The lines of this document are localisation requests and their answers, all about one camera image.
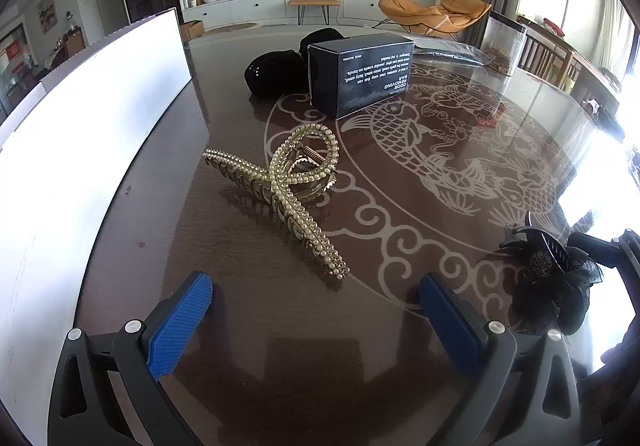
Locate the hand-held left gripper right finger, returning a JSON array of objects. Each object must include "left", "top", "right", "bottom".
[{"left": 419, "top": 273, "right": 583, "bottom": 446}]

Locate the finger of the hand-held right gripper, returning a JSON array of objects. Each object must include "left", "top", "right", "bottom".
[{"left": 567, "top": 227, "right": 640, "bottom": 287}]

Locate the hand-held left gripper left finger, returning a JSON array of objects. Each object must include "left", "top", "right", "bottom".
[{"left": 47, "top": 270, "right": 215, "bottom": 446}]

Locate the black flower hair clip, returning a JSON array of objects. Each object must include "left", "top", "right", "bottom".
[{"left": 499, "top": 210, "right": 608, "bottom": 336}]

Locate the pearl hair claw clip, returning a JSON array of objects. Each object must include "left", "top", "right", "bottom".
[{"left": 202, "top": 123, "right": 351, "bottom": 281}]

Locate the dark fish-pattern desktop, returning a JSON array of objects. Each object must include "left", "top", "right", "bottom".
[{"left": 75, "top": 24, "right": 640, "bottom": 446}]

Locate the wooden chair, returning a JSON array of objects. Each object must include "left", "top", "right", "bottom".
[{"left": 515, "top": 15, "right": 626, "bottom": 94}]

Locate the clear plastic jar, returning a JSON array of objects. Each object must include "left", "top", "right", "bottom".
[{"left": 481, "top": 10, "right": 528, "bottom": 76}]

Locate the flat dark plastic bag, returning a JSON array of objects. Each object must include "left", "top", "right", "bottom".
[{"left": 412, "top": 37, "right": 493, "bottom": 67}]

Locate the black printed carton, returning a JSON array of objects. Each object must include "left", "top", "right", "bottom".
[{"left": 307, "top": 32, "right": 416, "bottom": 120}]

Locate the glossy black hair clip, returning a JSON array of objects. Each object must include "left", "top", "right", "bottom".
[{"left": 244, "top": 48, "right": 311, "bottom": 98}]

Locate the orange lounge chair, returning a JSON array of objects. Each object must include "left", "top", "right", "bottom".
[
  {"left": 377, "top": 0, "right": 446, "bottom": 34},
  {"left": 430, "top": 0, "right": 493, "bottom": 37}
]

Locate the brown cardboard box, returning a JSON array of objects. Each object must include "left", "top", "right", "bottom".
[{"left": 179, "top": 20, "right": 205, "bottom": 43}]

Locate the black velvet hair accessory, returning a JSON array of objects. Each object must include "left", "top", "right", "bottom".
[{"left": 299, "top": 27, "right": 347, "bottom": 58}]

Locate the white television cabinet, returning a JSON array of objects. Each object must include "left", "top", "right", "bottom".
[{"left": 181, "top": 0, "right": 401, "bottom": 30}]

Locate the orange bench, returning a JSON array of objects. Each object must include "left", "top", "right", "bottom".
[{"left": 288, "top": 0, "right": 341, "bottom": 26}]

